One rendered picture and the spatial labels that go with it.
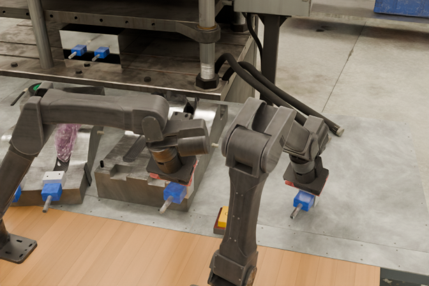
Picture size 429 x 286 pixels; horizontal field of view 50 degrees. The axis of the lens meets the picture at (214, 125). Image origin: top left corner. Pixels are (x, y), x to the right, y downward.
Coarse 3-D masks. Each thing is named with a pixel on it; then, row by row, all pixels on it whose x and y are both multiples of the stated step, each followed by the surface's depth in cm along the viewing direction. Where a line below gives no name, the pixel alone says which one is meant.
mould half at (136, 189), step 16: (208, 112) 142; (224, 112) 156; (208, 128) 139; (128, 144) 135; (112, 160) 128; (144, 160) 128; (208, 160) 140; (96, 176) 124; (128, 176) 121; (144, 176) 121; (112, 192) 126; (128, 192) 124; (144, 192) 123; (160, 192) 121; (192, 192) 125; (176, 208) 123
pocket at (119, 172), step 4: (116, 164) 126; (112, 168) 125; (116, 168) 127; (120, 168) 127; (124, 168) 126; (128, 168) 126; (132, 168) 125; (112, 172) 125; (116, 172) 127; (120, 172) 127; (124, 172) 127; (128, 172) 127; (112, 176) 125; (116, 176) 126; (120, 176) 126; (124, 176) 126; (124, 180) 122
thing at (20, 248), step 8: (0, 224) 109; (0, 232) 109; (8, 232) 114; (0, 240) 110; (8, 240) 113; (16, 240) 113; (24, 240) 113; (32, 240) 113; (0, 248) 110; (8, 248) 111; (16, 248) 111; (24, 248) 111; (32, 248) 111; (0, 256) 109; (8, 256) 109; (16, 256) 109; (24, 256) 109
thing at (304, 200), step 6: (300, 192) 123; (306, 192) 123; (294, 198) 121; (300, 198) 121; (306, 198) 121; (312, 198) 121; (318, 198) 125; (294, 204) 122; (300, 204) 120; (306, 204) 120; (312, 204) 123; (294, 210) 119; (306, 210) 121; (294, 216) 117
